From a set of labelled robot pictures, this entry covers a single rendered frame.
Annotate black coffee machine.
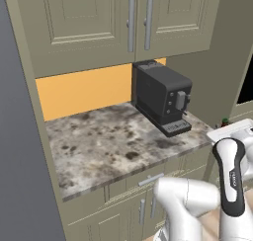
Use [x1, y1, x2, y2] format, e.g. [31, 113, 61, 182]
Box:
[131, 59, 194, 138]

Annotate wide beige cupboard door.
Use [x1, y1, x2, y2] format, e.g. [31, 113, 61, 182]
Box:
[12, 0, 137, 79]

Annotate narrow beige cupboard door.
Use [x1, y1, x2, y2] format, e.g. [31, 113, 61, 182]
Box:
[134, 0, 223, 62]

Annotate short grey cupboard handle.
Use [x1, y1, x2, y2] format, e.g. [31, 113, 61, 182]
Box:
[149, 195, 157, 220]
[138, 198, 147, 226]

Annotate long grey cupboard handle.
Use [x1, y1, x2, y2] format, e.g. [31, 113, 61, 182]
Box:
[126, 0, 136, 53]
[142, 0, 155, 51]

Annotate grey drawer handle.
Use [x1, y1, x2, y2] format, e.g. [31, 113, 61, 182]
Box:
[137, 172, 165, 188]

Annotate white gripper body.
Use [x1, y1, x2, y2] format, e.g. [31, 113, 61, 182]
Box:
[206, 118, 253, 144]

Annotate beige drawer front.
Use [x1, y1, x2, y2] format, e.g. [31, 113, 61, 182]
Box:
[125, 162, 166, 192]
[164, 145, 212, 176]

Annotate beige base cupboard door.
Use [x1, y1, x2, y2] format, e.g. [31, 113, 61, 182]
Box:
[145, 187, 170, 240]
[66, 191, 148, 241]

